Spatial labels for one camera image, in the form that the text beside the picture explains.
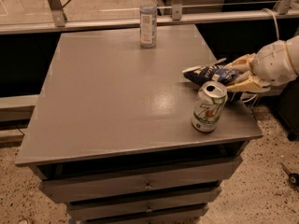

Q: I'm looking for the clear plastic water bottle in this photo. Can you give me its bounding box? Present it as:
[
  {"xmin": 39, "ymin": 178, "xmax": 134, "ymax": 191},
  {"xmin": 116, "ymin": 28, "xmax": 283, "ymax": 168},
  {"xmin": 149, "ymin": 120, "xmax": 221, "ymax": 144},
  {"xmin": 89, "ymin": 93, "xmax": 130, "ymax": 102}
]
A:
[{"xmin": 139, "ymin": 0, "xmax": 157, "ymax": 48}]

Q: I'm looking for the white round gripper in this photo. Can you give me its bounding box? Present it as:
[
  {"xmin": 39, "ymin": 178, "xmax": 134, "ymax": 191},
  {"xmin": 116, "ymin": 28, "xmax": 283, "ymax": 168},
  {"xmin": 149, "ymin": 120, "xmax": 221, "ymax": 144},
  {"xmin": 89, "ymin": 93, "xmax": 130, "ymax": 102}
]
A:
[{"xmin": 224, "ymin": 40, "xmax": 298, "ymax": 92}]

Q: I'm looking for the black caster wheel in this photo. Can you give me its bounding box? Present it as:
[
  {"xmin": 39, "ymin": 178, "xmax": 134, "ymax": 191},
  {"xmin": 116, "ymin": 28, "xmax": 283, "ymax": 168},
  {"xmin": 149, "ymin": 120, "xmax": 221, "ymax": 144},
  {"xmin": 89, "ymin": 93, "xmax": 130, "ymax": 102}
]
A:
[{"xmin": 280, "ymin": 163, "xmax": 299, "ymax": 187}]

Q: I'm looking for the white cable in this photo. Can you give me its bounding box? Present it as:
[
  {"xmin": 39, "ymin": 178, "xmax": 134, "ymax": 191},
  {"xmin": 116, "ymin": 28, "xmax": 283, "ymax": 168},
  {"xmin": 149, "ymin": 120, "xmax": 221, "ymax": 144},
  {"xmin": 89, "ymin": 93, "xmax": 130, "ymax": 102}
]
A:
[{"xmin": 261, "ymin": 7, "xmax": 281, "ymax": 42}]

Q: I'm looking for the metal guard rail frame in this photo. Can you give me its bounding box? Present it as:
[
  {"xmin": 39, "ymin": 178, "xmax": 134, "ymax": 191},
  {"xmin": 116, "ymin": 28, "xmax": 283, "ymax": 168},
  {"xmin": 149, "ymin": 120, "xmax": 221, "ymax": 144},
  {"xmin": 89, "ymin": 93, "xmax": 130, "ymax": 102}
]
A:
[{"xmin": 0, "ymin": 0, "xmax": 299, "ymax": 35}]

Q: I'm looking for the grey drawer cabinet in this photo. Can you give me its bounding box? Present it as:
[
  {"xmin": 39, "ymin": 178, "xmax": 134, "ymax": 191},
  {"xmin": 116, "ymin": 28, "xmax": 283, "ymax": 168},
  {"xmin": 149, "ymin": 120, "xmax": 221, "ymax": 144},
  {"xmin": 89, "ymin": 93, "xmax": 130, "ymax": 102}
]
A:
[{"xmin": 16, "ymin": 25, "xmax": 262, "ymax": 224}]

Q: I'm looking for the blue potato chip bag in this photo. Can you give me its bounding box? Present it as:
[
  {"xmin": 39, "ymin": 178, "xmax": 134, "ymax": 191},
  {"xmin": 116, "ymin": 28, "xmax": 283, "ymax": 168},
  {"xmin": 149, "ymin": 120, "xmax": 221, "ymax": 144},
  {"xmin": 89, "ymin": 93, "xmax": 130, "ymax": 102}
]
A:
[{"xmin": 182, "ymin": 59, "xmax": 241, "ymax": 90}]

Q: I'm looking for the green white 7up can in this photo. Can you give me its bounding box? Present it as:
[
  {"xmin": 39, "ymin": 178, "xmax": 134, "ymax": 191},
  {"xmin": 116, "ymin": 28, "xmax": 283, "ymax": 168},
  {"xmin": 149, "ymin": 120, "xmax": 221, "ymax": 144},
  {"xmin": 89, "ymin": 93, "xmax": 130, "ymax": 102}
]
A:
[{"xmin": 192, "ymin": 81, "xmax": 227, "ymax": 133}]

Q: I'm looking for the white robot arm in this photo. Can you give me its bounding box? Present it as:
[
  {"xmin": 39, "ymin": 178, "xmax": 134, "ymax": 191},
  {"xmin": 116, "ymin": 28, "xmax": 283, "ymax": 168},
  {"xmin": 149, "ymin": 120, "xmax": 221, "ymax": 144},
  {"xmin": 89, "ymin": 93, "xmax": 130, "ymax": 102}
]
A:
[{"xmin": 224, "ymin": 36, "xmax": 299, "ymax": 93}]

